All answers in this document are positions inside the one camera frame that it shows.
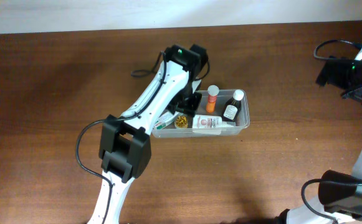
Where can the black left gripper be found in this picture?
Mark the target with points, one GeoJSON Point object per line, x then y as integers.
{"type": "Point", "coordinates": [186, 104]}

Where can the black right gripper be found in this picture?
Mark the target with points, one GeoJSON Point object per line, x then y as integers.
{"type": "Point", "coordinates": [358, 94]}

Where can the small gold lid jar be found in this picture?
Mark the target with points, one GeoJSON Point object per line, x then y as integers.
{"type": "Point", "coordinates": [181, 122]}

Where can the white lotion bottle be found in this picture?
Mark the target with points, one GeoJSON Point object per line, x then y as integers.
{"type": "Point", "coordinates": [211, 125]}

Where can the orange tube white cap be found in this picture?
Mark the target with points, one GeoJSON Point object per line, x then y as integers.
{"type": "Point", "coordinates": [212, 93]}

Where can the white Panadol medicine box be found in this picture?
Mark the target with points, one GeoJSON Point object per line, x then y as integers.
{"type": "Point", "coordinates": [166, 119]}

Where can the dark syrup bottle white cap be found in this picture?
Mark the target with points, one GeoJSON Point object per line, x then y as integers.
{"type": "Point", "coordinates": [233, 106]}

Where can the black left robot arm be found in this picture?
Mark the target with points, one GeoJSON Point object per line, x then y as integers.
{"type": "Point", "coordinates": [125, 148]}

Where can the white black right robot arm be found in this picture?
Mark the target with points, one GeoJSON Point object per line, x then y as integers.
{"type": "Point", "coordinates": [335, 197]}

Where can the clear plastic container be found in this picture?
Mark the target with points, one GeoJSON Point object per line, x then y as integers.
{"type": "Point", "coordinates": [242, 121]}

